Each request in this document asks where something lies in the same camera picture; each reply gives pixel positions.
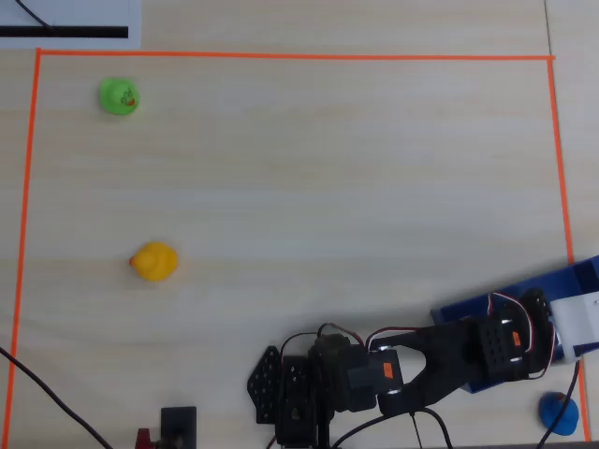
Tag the white paper with black bar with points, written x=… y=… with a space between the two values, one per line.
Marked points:
x=93 y=14

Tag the yellow rubber duck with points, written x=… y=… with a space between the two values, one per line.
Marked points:
x=156 y=262

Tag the orange tape strip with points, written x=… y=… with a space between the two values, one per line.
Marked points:
x=22 y=234
x=281 y=56
x=561 y=163

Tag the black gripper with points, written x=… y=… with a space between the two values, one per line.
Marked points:
x=572 y=327

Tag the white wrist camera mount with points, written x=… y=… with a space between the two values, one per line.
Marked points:
x=573 y=322

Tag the blue plastic box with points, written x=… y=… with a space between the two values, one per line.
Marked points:
x=575 y=280

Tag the black clamp stand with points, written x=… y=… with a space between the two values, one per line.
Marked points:
x=178 y=421

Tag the blue rubber duck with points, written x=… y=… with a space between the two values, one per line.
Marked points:
x=561 y=416

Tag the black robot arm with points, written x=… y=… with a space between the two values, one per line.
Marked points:
x=444 y=346

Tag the green rubber duck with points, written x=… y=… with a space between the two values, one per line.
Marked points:
x=114 y=96

